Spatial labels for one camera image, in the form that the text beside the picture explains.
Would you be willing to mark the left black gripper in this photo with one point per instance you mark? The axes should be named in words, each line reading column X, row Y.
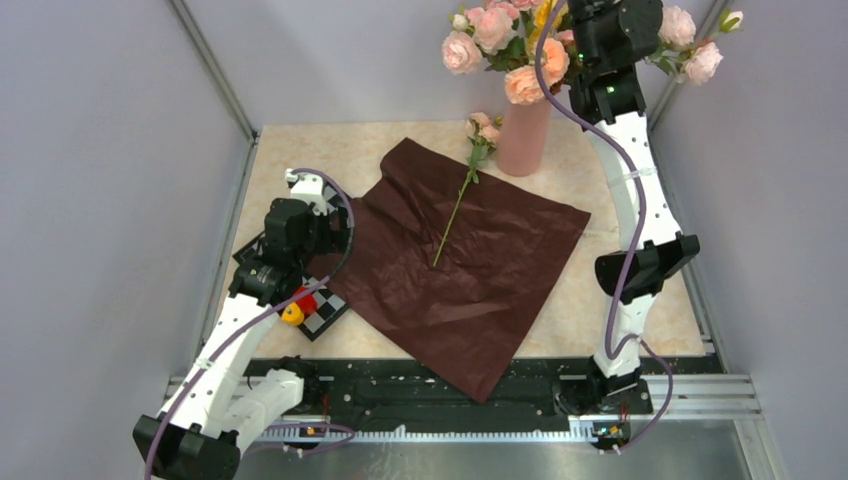
column 335, row 239

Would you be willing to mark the dark red wrapping paper sheet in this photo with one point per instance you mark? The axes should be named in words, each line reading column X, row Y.
column 454, row 275

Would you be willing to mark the red paper flower bouquet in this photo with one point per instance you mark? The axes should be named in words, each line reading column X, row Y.
column 483, row 133

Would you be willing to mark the peach pink rose stem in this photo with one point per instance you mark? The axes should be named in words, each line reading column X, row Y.
column 523, row 86

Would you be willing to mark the pale pink rose stem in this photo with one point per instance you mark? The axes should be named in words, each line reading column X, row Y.
column 680, row 55

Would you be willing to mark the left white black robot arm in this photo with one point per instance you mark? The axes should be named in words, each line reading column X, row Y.
column 202, row 431

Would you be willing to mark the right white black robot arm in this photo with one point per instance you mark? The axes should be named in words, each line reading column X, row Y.
column 611, row 37

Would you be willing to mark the pink ceramic vase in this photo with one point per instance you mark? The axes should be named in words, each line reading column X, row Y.
column 523, row 138

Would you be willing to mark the artificial roses in vase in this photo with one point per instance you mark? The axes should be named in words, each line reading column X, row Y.
column 499, row 36

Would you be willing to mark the black white chessboard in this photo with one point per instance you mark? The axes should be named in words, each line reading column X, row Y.
column 273, row 265

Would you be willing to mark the red toy block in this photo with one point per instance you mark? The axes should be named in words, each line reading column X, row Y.
column 306, row 304

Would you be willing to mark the yellow toy block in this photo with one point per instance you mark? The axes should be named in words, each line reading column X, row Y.
column 292, row 315

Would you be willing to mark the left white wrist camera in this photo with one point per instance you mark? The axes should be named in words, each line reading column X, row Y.
column 309, row 187

